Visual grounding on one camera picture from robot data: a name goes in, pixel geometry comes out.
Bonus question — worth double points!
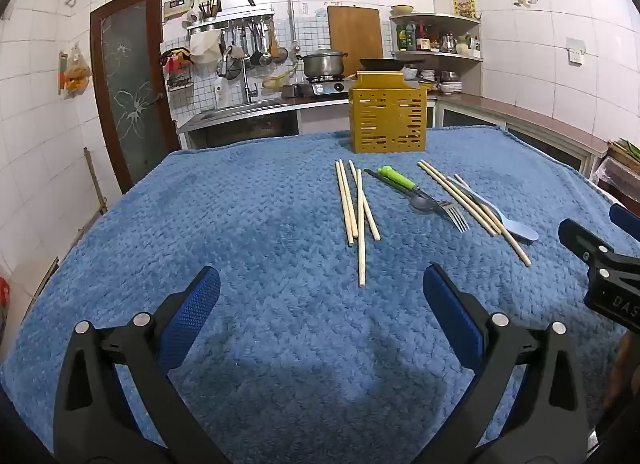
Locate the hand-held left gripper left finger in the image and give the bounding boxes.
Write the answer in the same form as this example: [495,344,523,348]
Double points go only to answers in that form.
[52,265,231,464]

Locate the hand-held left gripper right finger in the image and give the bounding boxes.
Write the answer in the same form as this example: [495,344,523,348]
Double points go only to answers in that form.
[410,263,591,464]

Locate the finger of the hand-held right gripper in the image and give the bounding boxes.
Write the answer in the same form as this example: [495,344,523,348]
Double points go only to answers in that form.
[558,218,616,271]
[609,203,640,235]

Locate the green-handled fork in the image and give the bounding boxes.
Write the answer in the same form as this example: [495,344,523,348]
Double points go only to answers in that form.
[377,165,472,234]

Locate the yellow utensil holder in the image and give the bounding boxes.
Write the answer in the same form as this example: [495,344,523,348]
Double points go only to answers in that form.
[348,71,430,154]

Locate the light blue plastic spoon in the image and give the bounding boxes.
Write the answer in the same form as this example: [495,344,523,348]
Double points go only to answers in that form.
[465,191,540,243]

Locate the box of green vegetables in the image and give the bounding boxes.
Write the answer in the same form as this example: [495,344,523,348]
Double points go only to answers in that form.
[595,138,640,195]

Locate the blue fleece blanket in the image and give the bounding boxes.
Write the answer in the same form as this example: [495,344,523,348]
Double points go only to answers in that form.
[0,125,621,464]

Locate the grey plastic utensil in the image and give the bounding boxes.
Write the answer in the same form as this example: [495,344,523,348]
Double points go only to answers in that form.
[446,174,483,202]

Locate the brown kitchen counter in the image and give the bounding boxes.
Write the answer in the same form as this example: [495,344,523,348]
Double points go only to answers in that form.
[177,91,609,161]

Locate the stack of white bowls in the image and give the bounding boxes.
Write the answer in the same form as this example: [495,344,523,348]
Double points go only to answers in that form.
[402,66,464,95]

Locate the steel kitchen sink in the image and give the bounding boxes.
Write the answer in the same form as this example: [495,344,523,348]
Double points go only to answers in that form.
[200,98,291,122]

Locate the brown frosted glass door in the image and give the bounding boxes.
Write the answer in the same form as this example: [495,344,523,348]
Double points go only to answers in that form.
[90,0,182,195]

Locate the grey corner shelf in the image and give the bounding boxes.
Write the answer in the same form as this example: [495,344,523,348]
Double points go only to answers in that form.
[389,12,485,95]

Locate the chrome faucet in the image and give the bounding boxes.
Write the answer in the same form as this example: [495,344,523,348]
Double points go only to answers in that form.
[217,46,259,105]

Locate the row of condiment bottles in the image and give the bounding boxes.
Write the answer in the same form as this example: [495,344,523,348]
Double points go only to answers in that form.
[395,19,481,55]

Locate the steel gas stove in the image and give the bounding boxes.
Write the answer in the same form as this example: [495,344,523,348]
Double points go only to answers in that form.
[294,76,351,98]

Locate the black wok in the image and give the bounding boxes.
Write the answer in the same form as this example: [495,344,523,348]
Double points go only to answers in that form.
[359,58,426,73]

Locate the hanging plastic bag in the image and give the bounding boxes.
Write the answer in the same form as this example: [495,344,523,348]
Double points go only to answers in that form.
[57,44,91,98]

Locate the white hanging cloth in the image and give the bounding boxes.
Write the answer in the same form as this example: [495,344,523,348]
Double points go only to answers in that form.
[190,30,221,65]

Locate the row of hanging ladles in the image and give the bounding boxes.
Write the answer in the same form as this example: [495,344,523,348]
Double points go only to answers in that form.
[217,16,291,80]

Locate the steel cooking pot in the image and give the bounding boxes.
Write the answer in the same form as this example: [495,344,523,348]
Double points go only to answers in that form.
[297,46,348,79]

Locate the wooden cutting board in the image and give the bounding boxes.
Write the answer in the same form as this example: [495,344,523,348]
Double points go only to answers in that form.
[327,5,385,77]

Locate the metal utensil rack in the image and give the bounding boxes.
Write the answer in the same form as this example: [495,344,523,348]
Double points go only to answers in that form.
[186,6,276,36]

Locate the rack cutlery cups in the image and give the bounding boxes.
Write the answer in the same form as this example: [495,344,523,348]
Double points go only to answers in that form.
[197,0,224,23]

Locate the beige controller box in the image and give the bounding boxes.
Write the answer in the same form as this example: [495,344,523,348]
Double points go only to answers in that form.
[163,0,194,20]

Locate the dark-handled metal spoon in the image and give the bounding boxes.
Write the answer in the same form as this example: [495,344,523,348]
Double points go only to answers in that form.
[363,169,442,216]

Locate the wire basket with gloves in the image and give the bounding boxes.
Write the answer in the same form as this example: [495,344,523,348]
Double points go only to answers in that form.
[160,46,195,93]

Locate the yellow hose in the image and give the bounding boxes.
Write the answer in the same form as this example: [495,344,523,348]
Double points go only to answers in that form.
[262,64,304,93]

